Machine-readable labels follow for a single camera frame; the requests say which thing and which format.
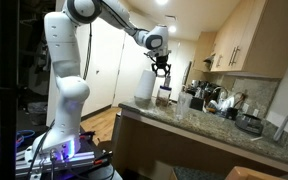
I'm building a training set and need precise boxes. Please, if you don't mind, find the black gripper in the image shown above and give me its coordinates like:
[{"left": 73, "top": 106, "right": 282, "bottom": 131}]
[{"left": 150, "top": 54, "right": 172, "bottom": 78}]

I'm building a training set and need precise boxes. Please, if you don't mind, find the clear plastic cup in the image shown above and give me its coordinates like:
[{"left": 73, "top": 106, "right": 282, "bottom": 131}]
[{"left": 176, "top": 91, "right": 194, "bottom": 121}]

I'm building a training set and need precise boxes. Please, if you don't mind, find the granite kitchen counter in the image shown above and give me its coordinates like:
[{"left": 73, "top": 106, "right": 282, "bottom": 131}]
[{"left": 111, "top": 96, "right": 288, "bottom": 180}]

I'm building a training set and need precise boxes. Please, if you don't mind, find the bottle with dark cap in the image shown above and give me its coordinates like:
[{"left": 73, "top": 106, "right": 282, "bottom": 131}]
[{"left": 163, "top": 75, "right": 172, "bottom": 88}]

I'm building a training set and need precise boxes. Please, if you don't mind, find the white paper towel roll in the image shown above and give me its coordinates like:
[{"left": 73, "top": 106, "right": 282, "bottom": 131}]
[{"left": 133, "top": 68, "right": 158, "bottom": 101}]

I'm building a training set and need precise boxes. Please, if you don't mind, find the blue-lidded glass jar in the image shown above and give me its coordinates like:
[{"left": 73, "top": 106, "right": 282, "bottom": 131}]
[{"left": 155, "top": 85, "right": 173, "bottom": 107}]

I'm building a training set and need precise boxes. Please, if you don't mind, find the white door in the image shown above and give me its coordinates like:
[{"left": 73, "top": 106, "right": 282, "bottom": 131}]
[{"left": 111, "top": 31, "right": 158, "bottom": 108}]

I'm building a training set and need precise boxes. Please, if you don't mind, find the black box container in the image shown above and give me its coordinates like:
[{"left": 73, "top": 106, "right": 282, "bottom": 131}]
[{"left": 189, "top": 96, "right": 205, "bottom": 112}]

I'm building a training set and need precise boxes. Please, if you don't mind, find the range hood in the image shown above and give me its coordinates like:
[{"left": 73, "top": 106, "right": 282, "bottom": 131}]
[{"left": 202, "top": 53, "right": 217, "bottom": 65}]

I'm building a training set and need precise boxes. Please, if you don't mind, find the curved kitchen faucet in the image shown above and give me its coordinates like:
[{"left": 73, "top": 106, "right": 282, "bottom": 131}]
[{"left": 209, "top": 85, "right": 230, "bottom": 103}]

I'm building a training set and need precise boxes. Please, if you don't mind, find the white dishes pile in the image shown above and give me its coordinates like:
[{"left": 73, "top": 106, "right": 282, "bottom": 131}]
[{"left": 206, "top": 95, "right": 236, "bottom": 113}]

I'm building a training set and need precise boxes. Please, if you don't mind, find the black mug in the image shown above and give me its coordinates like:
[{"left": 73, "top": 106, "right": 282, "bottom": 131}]
[{"left": 225, "top": 107, "right": 239, "bottom": 121}]

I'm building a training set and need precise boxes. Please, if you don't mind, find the black round appliance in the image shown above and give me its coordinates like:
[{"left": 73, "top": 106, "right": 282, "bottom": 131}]
[{"left": 234, "top": 113, "right": 265, "bottom": 136}]

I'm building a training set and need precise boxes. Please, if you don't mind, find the grey speckled bin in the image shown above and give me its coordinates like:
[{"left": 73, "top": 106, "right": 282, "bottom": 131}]
[{"left": 171, "top": 166, "right": 226, "bottom": 180}]

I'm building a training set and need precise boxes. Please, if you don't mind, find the grey trash bin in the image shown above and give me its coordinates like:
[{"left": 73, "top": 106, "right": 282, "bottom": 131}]
[{"left": 26, "top": 101, "right": 49, "bottom": 126}]

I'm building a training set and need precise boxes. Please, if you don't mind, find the tan cardboard box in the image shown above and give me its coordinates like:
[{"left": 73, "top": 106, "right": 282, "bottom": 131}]
[{"left": 225, "top": 165, "right": 288, "bottom": 180}]

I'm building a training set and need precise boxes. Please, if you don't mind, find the black vertical pole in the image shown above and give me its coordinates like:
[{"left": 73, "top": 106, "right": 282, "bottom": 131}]
[{"left": 0, "top": 0, "right": 20, "bottom": 180}]

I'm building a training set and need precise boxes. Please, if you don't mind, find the small beige wall cabinet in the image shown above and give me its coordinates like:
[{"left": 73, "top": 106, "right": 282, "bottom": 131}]
[{"left": 193, "top": 31, "right": 218, "bottom": 73}]

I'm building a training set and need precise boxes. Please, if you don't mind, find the metal cabinet handle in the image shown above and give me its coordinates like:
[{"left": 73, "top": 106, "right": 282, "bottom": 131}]
[{"left": 228, "top": 45, "right": 242, "bottom": 67}]

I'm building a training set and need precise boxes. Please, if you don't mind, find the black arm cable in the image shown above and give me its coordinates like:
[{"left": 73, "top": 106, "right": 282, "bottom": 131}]
[{"left": 81, "top": 22, "right": 94, "bottom": 82}]

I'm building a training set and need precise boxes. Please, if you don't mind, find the large beige wall cabinet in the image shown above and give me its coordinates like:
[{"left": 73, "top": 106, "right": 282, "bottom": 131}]
[{"left": 210, "top": 0, "right": 288, "bottom": 80}]

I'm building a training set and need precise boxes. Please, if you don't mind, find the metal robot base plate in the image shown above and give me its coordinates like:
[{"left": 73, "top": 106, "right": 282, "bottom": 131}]
[{"left": 15, "top": 149, "right": 97, "bottom": 176}]

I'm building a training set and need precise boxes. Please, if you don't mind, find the grey phone cord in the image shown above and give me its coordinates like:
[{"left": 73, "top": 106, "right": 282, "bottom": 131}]
[{"left": 273, "top": 107, "right": 288, "bottom": 142}]

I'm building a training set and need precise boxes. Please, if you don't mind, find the blue cable bundle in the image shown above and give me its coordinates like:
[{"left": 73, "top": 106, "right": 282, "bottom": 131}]
[{"left": 0, "top": 129, "right": 36, "bottom": 155}]

